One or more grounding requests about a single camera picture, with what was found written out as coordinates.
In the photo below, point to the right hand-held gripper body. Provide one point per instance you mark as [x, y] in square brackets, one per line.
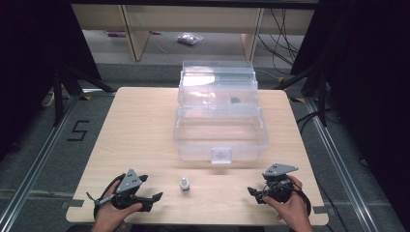
[278, 183]

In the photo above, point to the aluminium floor rail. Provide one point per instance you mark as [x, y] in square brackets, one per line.
[341, 167]
[38, 161]

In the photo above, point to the person's right hand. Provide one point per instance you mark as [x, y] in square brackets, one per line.
[291, 211]

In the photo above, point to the beige wooden shelf unit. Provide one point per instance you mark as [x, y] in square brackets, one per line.
[193, 19]

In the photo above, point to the person's left hand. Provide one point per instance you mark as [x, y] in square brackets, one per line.
[108, 217]

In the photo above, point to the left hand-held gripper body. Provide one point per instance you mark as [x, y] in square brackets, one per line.
[128, 183]

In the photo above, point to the small grey metal part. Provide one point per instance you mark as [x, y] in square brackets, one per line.
[184, 185]

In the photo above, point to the clear plastic storage box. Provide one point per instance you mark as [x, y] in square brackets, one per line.
[220, 129]

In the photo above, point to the black metal stand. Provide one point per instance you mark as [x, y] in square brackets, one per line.
[317, 90]
[63, 93]

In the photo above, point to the clear plastic bag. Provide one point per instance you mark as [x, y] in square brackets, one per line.
[190, 38]

